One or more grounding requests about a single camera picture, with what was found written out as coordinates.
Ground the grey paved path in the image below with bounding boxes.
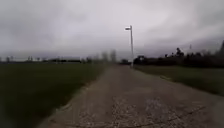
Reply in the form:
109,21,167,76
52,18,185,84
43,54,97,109
35,63,224,128

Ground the grass field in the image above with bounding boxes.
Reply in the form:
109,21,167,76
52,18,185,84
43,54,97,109
133,64,224,97
0,61,108,128

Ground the pale street lamp pole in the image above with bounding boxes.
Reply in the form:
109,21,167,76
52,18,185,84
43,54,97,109
124,25,135,69

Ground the row of dark trees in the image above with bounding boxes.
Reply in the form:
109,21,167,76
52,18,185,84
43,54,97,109
133,40,224,69

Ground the distant row of trees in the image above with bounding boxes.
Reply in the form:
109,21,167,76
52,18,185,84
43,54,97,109
0,49,118,65

